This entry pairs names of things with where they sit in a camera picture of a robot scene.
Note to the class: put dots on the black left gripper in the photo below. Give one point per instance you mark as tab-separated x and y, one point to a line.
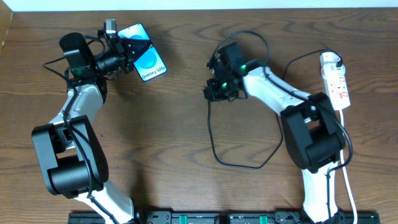
126	53

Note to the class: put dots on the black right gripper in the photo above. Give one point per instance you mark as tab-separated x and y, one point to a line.
213	92

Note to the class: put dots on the blue Samsung Galaxy smartphone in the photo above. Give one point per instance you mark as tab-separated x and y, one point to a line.
145	57

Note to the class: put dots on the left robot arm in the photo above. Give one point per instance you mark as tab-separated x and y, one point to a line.
70	156

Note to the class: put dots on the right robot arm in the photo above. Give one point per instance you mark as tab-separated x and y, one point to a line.
313	136

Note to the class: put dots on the white charger plug adapter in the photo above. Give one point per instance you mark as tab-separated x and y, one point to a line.
331	58

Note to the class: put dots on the white power strip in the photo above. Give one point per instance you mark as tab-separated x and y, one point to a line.
335	85

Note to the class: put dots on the black mounting rail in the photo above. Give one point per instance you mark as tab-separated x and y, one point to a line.
288	217

